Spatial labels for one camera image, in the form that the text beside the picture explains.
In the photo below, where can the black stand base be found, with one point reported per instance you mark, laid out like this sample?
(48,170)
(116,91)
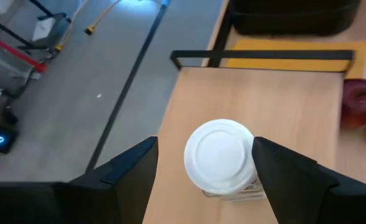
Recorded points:
(60,29)

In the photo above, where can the dark red round object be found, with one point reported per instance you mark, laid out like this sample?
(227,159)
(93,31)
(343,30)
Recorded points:
(360,99)

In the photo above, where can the yellow cloth mat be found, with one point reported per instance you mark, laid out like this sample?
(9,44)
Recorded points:
(295,44)

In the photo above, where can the wooden shelf with black frame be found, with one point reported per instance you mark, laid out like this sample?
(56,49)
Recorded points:
(248,99)

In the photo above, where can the small white box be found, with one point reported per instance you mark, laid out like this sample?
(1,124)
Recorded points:
(43,29)

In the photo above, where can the black four-slot toaster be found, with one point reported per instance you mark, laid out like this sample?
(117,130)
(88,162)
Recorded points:
(295,15)

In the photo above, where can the red metal bar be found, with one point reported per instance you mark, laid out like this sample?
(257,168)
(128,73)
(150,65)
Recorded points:
(15,51)

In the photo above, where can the white-lid spice jar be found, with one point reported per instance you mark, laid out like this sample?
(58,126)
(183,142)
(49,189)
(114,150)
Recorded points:
(217,155)

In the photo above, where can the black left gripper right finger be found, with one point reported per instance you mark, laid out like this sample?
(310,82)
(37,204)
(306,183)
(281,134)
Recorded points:
(295,193)

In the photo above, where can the small white floor scrap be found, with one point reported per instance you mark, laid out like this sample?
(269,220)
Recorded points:
(99,96)

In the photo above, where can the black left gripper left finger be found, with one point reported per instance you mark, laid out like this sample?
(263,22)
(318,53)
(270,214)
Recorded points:
(124,186)

